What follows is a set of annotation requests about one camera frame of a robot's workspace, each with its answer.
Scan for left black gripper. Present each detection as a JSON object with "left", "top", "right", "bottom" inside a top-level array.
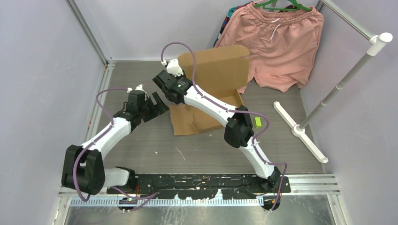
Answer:
[{"left": 139, "top": 92, "right": 168, "bottom": 122}]

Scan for brown cardboard box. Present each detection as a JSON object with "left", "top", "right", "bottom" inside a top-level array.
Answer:
[{"left": 169, "top": 45, "right": 250, "bottom": 136}]

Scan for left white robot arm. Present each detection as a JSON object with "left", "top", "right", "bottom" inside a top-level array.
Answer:
[{"left": 61, "top": 90, "right": 169, "bottom": 195}]

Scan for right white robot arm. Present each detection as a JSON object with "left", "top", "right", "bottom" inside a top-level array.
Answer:
[{"left": 153, "top": 70, "right": 281, "bottom": 193}]

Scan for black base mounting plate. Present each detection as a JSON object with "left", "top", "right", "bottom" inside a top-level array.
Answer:
[{"left": 119, "top": 173, "right": 291, "bottom": 200}]

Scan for small green block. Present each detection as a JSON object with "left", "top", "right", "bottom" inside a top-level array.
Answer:
[{"left": 254, "top": 117, "right": 262, "bottom": 128}]

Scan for colourful patterned garment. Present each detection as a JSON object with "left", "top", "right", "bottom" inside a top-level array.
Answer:
[{"left": 213, "top": 1, "right": 253, "bottom": 47}]

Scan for pink shorts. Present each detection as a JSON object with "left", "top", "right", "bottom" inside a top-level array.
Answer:
[{"left": 215, "top": 2, "right": 324, "bottom": 92}]

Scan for green clothes hanger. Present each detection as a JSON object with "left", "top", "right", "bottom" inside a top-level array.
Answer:
[{"left": 253, "top": 0, "right": 312, "bottom": 12}]

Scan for white clothes rack stand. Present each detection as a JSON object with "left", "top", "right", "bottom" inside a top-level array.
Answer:
[{"left": 273, "top": 32, "right": 393, "bottom": 164}]

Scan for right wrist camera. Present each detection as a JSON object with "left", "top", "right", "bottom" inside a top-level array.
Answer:
[{"left": 161, "top": 59, "right": 185, "bottom": 78}]

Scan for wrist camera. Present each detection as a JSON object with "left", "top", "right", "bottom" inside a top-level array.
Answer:
[
  {"left": 161, "top": 59, "right": 185, "bottom": 78},
  {"left": 126, "top": 84, "right": 145, "bottom": 93}
]

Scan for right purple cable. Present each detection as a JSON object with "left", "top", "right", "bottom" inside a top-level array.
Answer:
[{"left": 160, "top": 42, "right": 288, "bottom": 212}]

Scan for purple cable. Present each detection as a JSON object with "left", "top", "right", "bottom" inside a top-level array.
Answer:
[
  {"left": 160, "top": 42, "right": 288, "bottom": 212},
  {"left": 73, "top": 88, "right": 159, "bottom": 212}
]

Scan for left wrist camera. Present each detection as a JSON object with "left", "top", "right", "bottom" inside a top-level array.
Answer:
[{"left": 126, "top": 84, "right": 145, "bottom": 93}]

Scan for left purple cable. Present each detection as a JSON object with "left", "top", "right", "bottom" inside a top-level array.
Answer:
[{"left": 73, "top": 88, "right": 159, "bottom": 212}]

